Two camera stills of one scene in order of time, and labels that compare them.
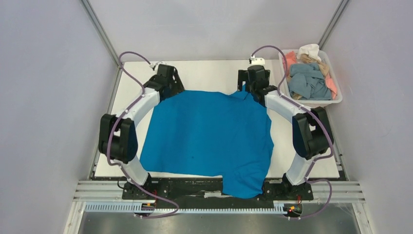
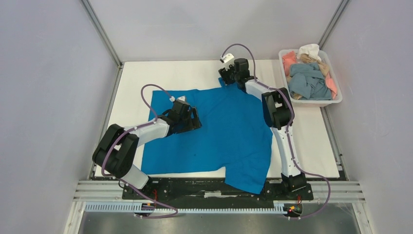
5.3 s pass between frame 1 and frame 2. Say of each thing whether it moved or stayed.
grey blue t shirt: stayed
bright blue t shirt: stayed
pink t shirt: stayed
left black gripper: moved
